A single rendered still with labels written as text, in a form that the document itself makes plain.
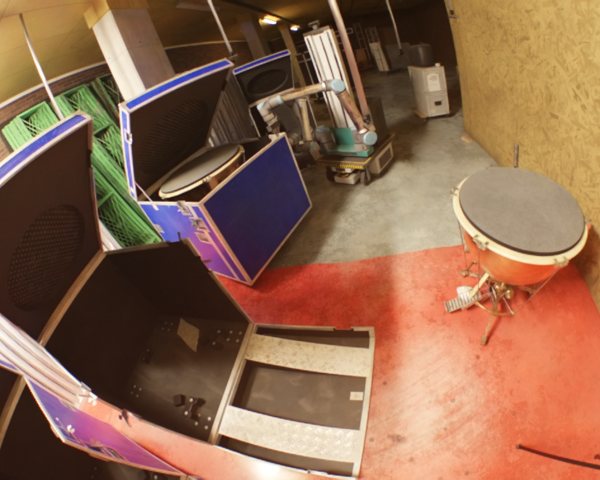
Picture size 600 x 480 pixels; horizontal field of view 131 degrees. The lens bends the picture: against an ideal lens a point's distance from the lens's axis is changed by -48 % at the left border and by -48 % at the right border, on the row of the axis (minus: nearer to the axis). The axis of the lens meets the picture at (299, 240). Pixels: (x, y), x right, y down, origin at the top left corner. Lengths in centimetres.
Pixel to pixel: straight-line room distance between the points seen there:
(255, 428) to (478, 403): 122
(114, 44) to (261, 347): 320
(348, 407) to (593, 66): 247
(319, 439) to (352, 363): 50
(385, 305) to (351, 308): 24
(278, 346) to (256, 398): 37
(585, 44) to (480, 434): 227
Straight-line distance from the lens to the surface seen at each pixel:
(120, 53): 323
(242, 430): 160
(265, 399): 172
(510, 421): 166
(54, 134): 130
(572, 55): 216
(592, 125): 207
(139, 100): 189
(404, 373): 161
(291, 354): 167
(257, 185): 200
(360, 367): 162
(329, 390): 161
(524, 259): 110
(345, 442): 152
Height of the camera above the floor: 153
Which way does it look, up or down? 37 degrees down
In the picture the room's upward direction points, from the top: 23 degrees counter-clockwise
